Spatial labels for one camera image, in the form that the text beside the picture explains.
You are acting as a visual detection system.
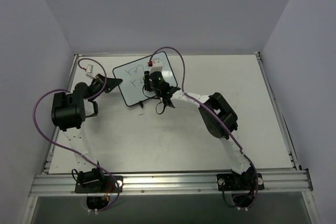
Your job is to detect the small white whiteboard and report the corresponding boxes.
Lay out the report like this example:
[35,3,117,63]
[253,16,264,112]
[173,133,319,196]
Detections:
[112,51,178,106]

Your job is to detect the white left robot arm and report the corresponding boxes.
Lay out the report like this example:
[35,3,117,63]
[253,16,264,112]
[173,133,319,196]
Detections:
[51,74,123,192]

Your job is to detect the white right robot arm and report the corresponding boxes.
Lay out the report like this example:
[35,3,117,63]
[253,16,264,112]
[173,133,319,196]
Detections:
[143,71,256,189]

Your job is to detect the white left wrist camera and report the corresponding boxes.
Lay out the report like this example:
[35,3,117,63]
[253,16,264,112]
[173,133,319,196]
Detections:
[84,65,95,79]

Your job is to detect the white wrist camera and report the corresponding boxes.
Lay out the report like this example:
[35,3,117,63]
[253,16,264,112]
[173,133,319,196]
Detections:
[148,58,163,74]
[84,65,95,79]

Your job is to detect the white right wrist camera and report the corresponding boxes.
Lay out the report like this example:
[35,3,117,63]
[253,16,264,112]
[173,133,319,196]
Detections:
[148,58,163,74]

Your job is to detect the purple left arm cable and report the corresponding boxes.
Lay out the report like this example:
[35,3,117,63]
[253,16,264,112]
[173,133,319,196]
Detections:
[31,58,124,211]

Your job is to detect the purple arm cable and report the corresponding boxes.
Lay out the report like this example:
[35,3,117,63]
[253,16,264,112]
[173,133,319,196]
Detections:
[31,58,124,211]
[149,47,259,208]

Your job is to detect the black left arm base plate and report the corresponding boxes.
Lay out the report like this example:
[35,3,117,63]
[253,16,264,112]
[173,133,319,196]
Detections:
[75,175,124,194]

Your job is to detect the aluminium left table rail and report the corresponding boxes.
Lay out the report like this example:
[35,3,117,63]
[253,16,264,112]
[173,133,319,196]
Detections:
[43,54,79,174]

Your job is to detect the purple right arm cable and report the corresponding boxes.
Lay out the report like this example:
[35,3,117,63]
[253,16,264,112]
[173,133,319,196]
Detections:
[149,47,259,208]

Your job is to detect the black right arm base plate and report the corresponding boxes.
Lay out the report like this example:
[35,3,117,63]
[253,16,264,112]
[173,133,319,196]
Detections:
[216,172,256,191]

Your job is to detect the aluminium front rail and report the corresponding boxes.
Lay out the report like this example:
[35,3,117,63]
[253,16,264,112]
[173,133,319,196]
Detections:
[28,169,313,197]

